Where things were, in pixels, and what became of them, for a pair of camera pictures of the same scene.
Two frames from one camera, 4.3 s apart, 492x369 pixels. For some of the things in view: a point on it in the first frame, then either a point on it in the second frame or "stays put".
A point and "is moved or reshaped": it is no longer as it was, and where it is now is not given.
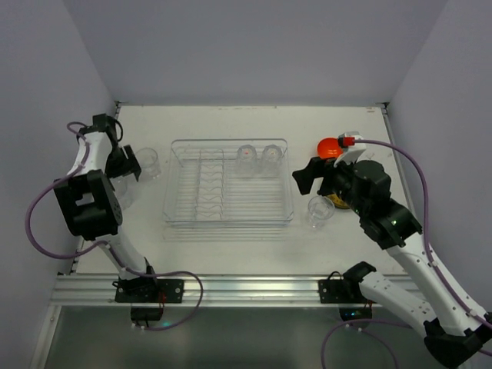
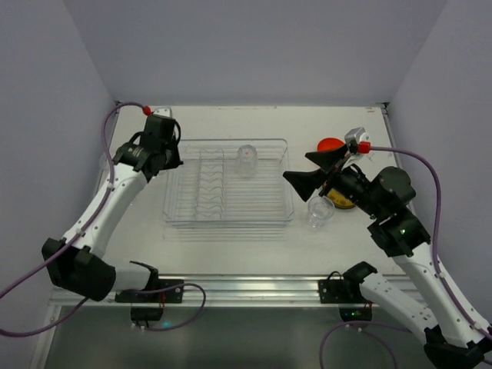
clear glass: x=272 y=161 is moved or reshaped
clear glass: x=246 y=161 stays put
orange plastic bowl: x=329 y=147 stays put
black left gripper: x=125 y=162 → x=169 y=160
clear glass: x=320 y=208 stays put
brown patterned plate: x=338 y=202 stays put
